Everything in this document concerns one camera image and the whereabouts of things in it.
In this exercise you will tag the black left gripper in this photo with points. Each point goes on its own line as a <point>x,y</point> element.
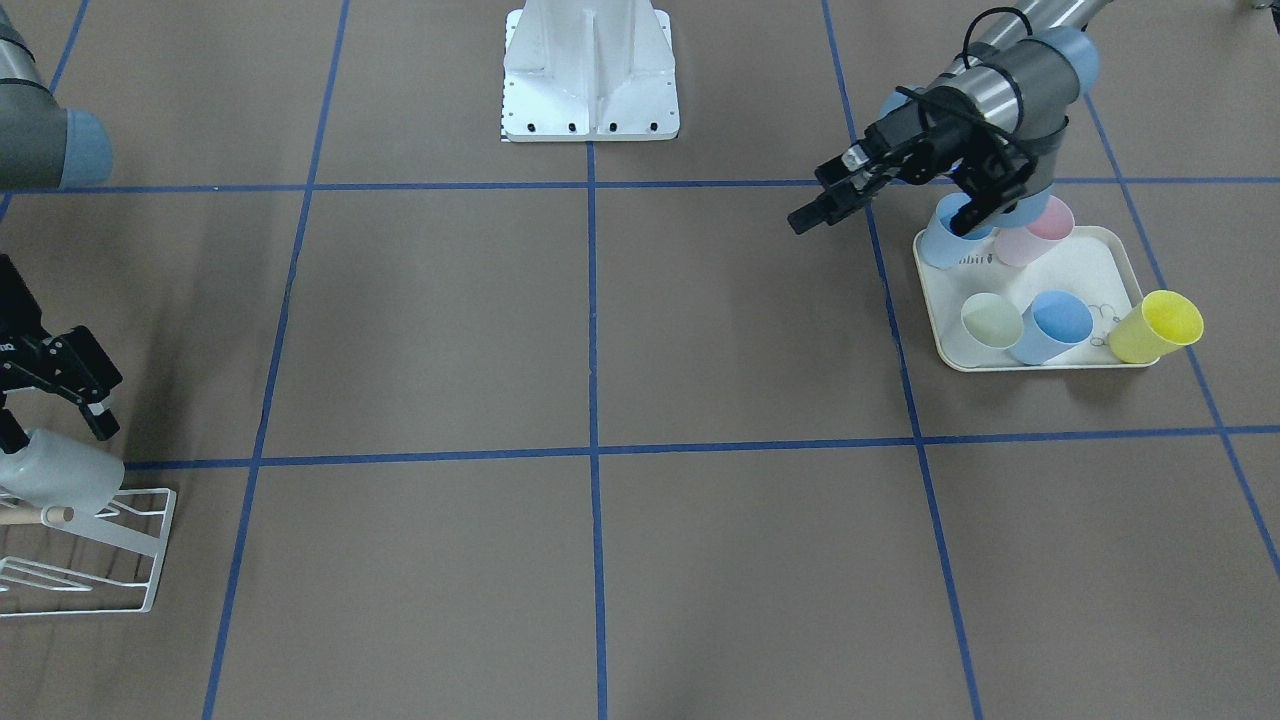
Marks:
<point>916,140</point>

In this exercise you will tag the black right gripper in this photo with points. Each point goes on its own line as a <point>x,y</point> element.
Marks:
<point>22,352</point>

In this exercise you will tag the grey plastic cup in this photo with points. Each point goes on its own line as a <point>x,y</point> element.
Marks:
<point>56,471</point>

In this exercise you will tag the pink plastic cup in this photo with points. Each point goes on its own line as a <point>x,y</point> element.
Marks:
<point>1021,246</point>

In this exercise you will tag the yellow plastic cup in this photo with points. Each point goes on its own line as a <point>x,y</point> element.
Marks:
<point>1160,324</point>

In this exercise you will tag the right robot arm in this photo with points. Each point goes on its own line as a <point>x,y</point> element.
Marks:
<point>45,146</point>

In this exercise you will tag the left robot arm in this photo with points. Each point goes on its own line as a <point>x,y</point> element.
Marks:
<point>993,122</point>

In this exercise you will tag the pale green plastic cup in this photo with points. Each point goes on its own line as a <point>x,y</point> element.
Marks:
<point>990,322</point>

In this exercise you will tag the light blue plastic cup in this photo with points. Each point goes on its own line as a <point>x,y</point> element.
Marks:
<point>1054,322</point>

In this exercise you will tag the white wire cup rack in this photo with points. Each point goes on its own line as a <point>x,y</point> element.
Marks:
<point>57,562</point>

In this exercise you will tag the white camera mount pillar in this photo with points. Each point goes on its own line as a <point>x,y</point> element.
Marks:
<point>589,71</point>

